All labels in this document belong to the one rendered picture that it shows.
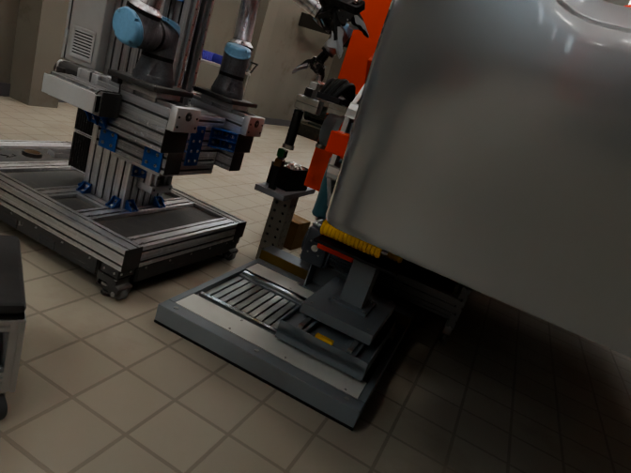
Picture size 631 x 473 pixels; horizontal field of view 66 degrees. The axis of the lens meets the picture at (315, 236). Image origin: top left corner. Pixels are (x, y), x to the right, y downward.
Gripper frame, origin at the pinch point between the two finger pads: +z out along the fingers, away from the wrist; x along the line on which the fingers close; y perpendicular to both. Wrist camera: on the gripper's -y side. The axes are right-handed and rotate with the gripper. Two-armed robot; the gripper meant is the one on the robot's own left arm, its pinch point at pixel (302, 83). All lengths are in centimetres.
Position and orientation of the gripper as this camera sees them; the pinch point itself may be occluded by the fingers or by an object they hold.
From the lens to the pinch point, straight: 259.9
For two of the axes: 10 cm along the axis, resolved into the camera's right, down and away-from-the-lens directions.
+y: -1.2, 3.4, -9.3
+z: -6.4, 6.9, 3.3
